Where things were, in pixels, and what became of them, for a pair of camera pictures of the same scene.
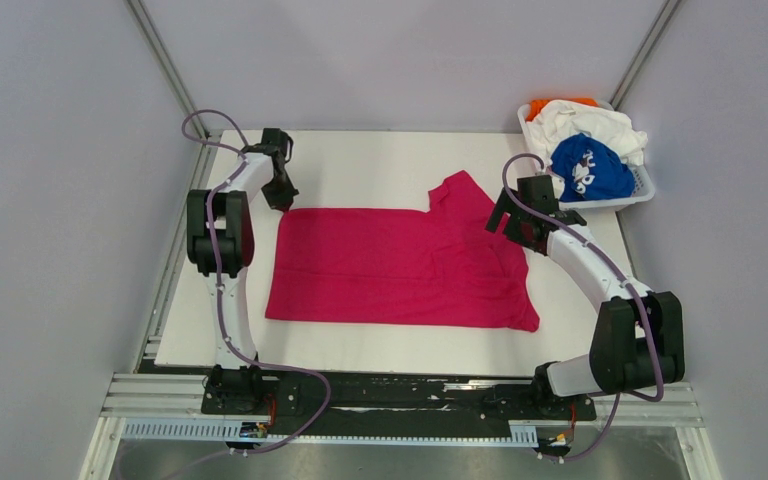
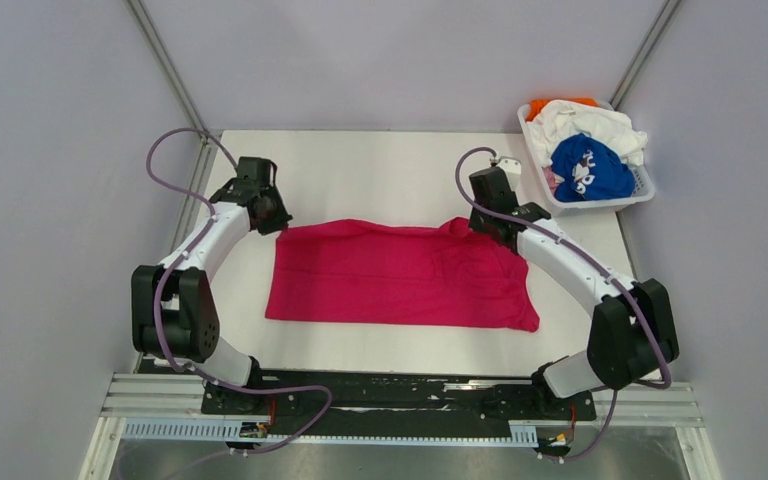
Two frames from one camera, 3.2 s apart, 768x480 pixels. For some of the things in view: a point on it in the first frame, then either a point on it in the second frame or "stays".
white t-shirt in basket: x=557 y=121 stays
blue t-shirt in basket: x=590 y=169 stays
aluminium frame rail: x=148 y=395 stays
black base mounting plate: x=336 y=403 stays
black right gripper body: x=517 y=234 -> x=477 y=219
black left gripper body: x=281 y=192 -> x=277 y=215
